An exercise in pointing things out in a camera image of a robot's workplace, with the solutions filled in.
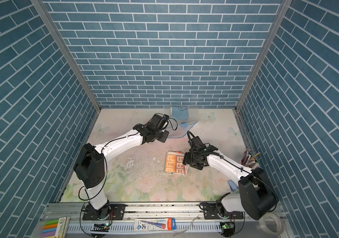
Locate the clear tape roll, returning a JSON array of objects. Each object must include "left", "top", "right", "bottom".
[{"left": 259, "top": 213, "right": 285, "bottom": 236}]

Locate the orange white patterned towel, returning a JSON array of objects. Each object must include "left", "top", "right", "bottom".
[{"left": 164, "top": 151, "right": 188, "bottom": 175}]

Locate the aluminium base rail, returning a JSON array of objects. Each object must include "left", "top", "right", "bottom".
[{"left": 32, "top": 202, "right": 294, "bottom": 238}]

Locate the cup of tools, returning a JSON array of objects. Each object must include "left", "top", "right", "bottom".
[{"left": 241, "top": 148, "right": 261, "bottom": 169}]

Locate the aluminium corner post right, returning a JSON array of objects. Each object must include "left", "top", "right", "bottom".
[{"left": 235, "top": 0, "right": 292, "bottom": 113}]

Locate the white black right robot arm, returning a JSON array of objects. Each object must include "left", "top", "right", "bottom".
[{"left": 183, "top": 131, "right": 279, "bottom": 221}]

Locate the small blue cloth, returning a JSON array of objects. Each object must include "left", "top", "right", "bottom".
[{"left": 228, "top": 180, "right": 238, "bottom": 192}]

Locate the light blue towel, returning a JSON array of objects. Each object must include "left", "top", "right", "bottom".
[{"left": 170, "top": 107, "right": 189, "bottom": 121}]

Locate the coloured marker pack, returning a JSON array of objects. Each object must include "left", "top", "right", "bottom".
[{"left": 40, "top": 216, "right": 70, "bottom": 238}]

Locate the aluminium corner post left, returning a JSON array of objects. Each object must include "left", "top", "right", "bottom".
[{"left": 30, "top": 0, "right": 101, "bottom": 113}]

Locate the clear plastic wrapper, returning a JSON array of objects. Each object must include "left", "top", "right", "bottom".
[{"left": 172, "top": 216, "right": 201, "bottom": 236}]

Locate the aluminium corner post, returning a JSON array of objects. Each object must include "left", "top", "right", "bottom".
[
  {"left": 30, "top": 0, "right": 101, "bottom": 113},
  {"left": 235, "top": 0, "right": 292, "bottom": 113}
]

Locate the clear vacuum bag blue zip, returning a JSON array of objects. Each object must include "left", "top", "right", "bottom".
[{"left": 168, "top": 107, "right": 199, "bottom": 139}]

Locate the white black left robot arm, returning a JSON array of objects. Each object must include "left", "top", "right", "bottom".
[{"left": 74, "top": 114, "right": 170, "bottom": 220}]

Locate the red blue toothpaste box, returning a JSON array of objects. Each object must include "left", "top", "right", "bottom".
[{"left": 134, "top": 218, "right": 177, "bottom": 231}]

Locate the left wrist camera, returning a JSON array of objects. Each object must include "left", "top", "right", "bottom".
[{"left": 161, "top": 114, "right": 169, "bottom": 123}]

